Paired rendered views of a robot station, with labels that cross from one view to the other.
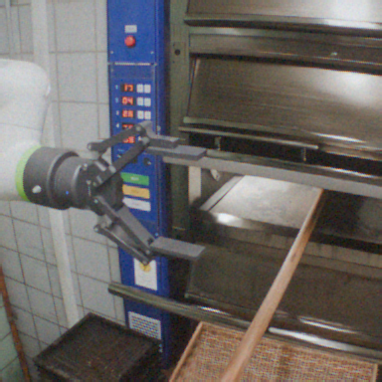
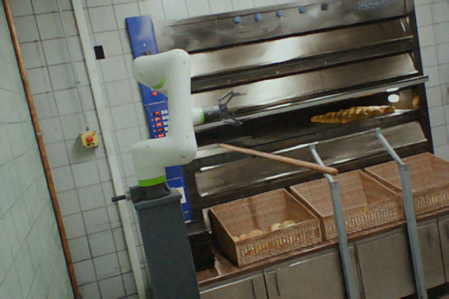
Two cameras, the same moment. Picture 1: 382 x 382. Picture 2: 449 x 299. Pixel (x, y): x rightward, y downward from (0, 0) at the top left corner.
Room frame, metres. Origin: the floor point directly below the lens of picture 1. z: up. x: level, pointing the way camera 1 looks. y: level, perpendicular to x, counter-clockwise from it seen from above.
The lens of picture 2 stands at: (-1.39, 1.81, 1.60)
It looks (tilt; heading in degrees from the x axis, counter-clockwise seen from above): 7 degrees down; 320
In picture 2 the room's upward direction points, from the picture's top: 11 degrees counter-clockwise
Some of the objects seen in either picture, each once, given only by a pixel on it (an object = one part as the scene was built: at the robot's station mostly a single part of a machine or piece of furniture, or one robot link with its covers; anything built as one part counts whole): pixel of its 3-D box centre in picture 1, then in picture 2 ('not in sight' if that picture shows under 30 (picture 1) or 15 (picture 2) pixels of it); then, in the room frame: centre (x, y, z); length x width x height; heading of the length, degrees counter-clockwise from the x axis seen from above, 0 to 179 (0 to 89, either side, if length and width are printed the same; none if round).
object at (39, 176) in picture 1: (58, 177); (206, 114); (0.63, 0.20, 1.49); 0.12 x 0.06 x 0.09; 155
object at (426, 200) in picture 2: not in sight; (419, 181); (0.26, -1.26, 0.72); 0.56 x 0.49 x 0.28; 66
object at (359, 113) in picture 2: not in sight; (351, 114); (0.92, -1.52, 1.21); 0.61 x 0.48 x 0.06; 155
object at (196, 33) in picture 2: not in sight; (291, 18); (0.79, -0.82, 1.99); 1.80 x 0.08 x 0.21; 65
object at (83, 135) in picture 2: not in sight; (89, 138); (1.36, 0.56, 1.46); 0.10 x 0.07 x 0.10; 65
